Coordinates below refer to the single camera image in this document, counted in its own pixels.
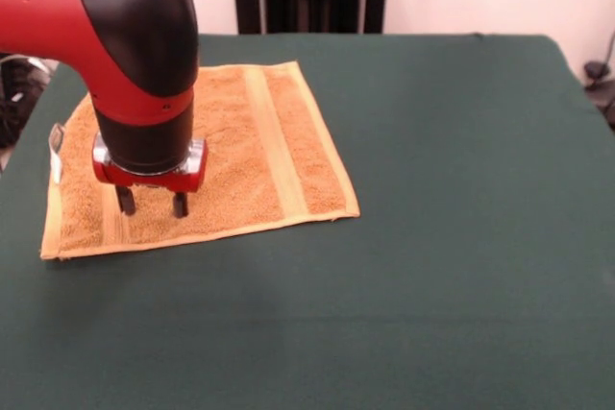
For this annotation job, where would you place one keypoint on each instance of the dark green table cloth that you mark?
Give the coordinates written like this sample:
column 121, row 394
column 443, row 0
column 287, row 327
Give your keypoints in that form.
column 384, row 285

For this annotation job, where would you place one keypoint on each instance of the tan terry towel white label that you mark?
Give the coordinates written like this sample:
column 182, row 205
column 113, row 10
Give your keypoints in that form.
column 250, row 155

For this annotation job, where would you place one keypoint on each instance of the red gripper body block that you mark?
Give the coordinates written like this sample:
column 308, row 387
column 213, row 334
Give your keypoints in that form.
column 187, row 179

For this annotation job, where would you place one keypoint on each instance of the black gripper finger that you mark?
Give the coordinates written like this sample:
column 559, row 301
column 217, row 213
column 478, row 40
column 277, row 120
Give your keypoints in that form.
column 126, row 199
column 180, row 204

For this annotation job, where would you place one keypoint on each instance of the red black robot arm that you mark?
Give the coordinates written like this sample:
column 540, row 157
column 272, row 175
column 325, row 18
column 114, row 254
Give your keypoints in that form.
column 120, row 45

